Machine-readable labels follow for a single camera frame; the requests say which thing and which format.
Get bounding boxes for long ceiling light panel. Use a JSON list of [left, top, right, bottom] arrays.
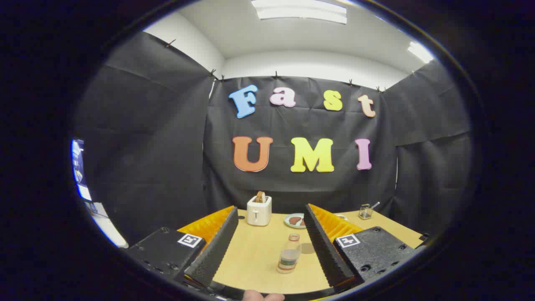
[[251, 0, 347, 25]]

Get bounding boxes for clear plastic juice bottle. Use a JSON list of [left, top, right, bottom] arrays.
[[277, 234, 302, 274]]

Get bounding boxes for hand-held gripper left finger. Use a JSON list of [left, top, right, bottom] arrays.
[[125, 205, 239, 290]]

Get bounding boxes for white toaster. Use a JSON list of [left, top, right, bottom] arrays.
[[247, 195, 273, 227]]

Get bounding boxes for small ceiling light panel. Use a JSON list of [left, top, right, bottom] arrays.
[[408, 41, 435, 64]]

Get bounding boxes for wooden table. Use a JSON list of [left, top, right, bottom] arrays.
[[178, 209, 425, 294]]

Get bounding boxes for pale green plate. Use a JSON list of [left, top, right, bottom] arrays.
[[284, 213, 306, 229]]

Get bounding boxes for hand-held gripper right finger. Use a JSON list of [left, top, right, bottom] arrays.
[[304, 204, 418, 289]]

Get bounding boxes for white side desk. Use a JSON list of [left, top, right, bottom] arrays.
[[86, 201, 128, 248]]

